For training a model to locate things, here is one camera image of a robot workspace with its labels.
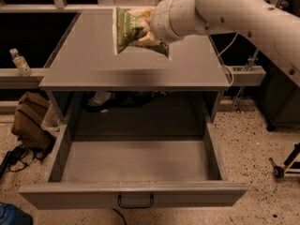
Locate black cables on floor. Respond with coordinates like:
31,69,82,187
0,143,48,181

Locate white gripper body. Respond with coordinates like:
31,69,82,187
150,0,201,44

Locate white power cable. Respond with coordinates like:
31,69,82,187
217,31,240,87

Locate green jalapeno chip bag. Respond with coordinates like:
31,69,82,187
112,7,170,58

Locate metal pole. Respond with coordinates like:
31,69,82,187
232,0,283,113

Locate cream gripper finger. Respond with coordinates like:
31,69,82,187
129,7,155,27
133,32,160,46

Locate grey open drawer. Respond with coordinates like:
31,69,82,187
18,92,248,211

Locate black yellow wheeled stand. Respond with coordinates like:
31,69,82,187
269,143,300,178

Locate black drawer handle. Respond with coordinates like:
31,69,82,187
117,194,154,209

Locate grey counter cabinet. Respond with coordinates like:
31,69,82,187
39,9,230,119

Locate brown backpack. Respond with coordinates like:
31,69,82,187
11,92,53,150

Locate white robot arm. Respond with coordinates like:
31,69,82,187
134,0,300,85

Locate blue object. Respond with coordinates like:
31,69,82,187
0,203,33,225

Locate clear plastic water bottle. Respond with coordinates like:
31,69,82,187
9,48,32,77

